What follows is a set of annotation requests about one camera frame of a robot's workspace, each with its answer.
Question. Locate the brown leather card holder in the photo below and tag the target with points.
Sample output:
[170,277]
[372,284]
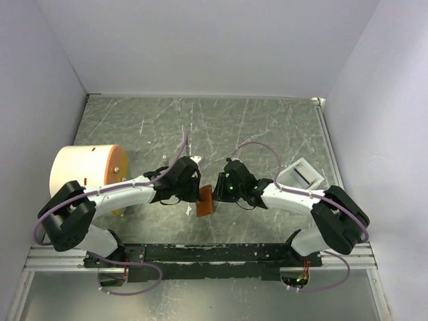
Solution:
[205,204]

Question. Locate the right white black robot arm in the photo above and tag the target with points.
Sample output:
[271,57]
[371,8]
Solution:
[304,242]

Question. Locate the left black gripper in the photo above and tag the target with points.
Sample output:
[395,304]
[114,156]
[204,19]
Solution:
[194,196]

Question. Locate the aluminium rail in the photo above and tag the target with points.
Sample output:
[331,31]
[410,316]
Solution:
[48,259]
[329,143]

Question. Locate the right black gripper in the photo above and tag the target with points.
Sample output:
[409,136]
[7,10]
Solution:
[219,193]

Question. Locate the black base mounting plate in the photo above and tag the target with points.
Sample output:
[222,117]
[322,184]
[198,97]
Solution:
[264,271]

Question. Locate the white card tray box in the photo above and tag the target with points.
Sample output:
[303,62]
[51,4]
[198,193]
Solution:
[286,178]

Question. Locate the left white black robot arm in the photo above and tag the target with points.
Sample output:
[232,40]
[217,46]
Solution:
[67,217]

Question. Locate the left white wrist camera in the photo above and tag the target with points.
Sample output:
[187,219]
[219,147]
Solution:
[197,159]

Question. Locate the white orange cylinder drum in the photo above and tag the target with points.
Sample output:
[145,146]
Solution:
[91,166]

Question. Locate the aluminium right side rail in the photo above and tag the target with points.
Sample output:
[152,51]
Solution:
[329,143]

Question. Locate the aluminium front rail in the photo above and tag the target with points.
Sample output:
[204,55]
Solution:
[48,259]

